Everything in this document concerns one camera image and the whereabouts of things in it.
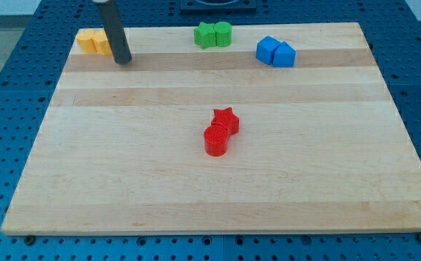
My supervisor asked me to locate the light wooden board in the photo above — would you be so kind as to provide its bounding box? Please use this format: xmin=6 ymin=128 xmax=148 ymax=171
xmin=1 ymin=22 xmax=421 ymax=236

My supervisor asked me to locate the yellow pentagon block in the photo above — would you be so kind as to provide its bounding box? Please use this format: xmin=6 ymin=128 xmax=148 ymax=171
xmin=92 ymin=30 xmax=112 ymax=55

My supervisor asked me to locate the blue pentagon block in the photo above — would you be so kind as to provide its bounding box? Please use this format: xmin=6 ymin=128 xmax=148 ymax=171
xmin=272 ymin=41 xmax=296 ymax=67

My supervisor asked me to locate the red star block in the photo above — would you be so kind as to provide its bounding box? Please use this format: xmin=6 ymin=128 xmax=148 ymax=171
xmin=211 ymin=107 xmax=240 ymax=136

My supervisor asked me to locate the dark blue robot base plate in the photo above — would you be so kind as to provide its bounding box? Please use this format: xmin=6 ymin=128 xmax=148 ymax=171
xmin=178 ymin=0 xmax=257 ymax=13

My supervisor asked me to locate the red cylinder block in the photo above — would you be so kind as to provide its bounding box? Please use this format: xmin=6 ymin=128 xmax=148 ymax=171
xmin=204 ymin=125 xmax=228 ymax=157

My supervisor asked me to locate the dark grey cylindrical pointer rod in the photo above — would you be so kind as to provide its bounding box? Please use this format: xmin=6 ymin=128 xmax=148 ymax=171
xmin=93 ymin=0 xmax=133 ymax=65

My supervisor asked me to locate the blue cube block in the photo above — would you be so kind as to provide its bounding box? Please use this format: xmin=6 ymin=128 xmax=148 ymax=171
xmin=256 ymin=36 xmax=281 ymax=65

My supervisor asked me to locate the yellow cylinder block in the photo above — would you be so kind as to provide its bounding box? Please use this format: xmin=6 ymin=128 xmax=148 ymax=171
xmin=75 ymin=28 xmax=96 ymax=54

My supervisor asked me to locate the green cylinder block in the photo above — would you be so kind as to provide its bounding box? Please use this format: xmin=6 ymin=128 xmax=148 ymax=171
xmin=214 ymin=22 xmax=232 ymax=47

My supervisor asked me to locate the green star block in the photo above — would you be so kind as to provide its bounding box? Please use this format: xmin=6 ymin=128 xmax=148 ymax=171
xmin=193 ymin=22 xmax=216 ymax=49

